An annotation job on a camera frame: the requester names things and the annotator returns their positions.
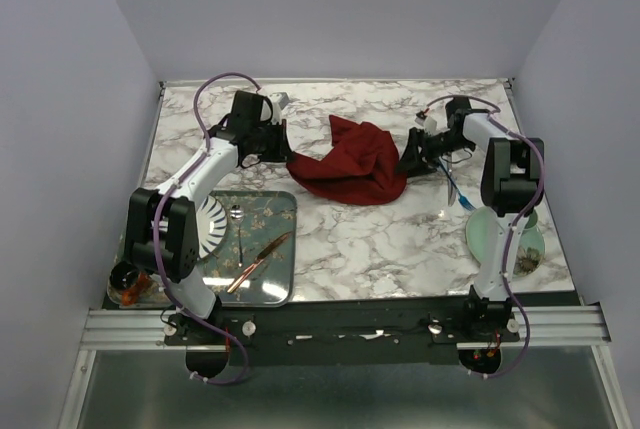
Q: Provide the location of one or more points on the light green plate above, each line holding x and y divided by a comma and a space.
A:
531, 250

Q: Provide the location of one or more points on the silver spoon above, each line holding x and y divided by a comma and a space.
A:
237, 214

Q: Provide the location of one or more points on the dark red cloth napkin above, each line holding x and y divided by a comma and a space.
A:
360, 169

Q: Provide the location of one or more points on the teal floral serving tray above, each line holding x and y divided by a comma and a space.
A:
247, 246

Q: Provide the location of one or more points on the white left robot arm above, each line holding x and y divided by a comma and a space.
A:
161, 230

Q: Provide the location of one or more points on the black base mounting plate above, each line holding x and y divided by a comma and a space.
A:
473, 318

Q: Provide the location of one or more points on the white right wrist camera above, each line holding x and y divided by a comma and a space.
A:
427, 123

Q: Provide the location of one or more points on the aluminium frame rail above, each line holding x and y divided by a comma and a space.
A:
558, 326

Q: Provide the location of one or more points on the silver table knife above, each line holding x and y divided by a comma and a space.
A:
452, 191

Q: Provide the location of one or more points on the blue handled fork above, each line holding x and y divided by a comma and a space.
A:
462, 200

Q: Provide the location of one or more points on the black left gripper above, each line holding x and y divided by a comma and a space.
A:
282, 151

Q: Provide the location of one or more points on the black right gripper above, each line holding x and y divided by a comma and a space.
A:
411, 160

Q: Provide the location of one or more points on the rose gold knife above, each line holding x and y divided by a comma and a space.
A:
259, 259

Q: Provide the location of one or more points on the blue striped white plate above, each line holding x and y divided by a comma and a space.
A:
212, 222

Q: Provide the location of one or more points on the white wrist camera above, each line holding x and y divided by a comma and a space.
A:
427, 123
279, 100

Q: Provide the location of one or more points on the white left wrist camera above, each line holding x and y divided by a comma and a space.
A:
279, 100

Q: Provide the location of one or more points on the light green cup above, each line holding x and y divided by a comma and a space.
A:
532, 221

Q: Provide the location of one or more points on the black and orange cup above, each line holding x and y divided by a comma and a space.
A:
127, 284

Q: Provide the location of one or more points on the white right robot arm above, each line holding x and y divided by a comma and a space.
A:
512, 182

